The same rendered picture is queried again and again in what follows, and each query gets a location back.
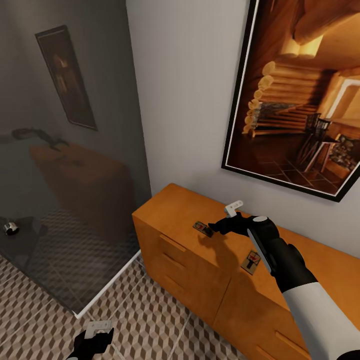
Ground mousetrap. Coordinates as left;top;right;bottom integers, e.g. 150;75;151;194
193;221;215;238
241;250;262;275

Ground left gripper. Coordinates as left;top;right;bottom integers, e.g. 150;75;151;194
74;328;114;360

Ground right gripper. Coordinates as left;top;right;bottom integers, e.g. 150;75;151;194
208;211;243;235

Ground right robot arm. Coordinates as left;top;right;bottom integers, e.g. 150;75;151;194
208;200;360;360

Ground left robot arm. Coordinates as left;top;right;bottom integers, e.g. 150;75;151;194
66;320;114;360

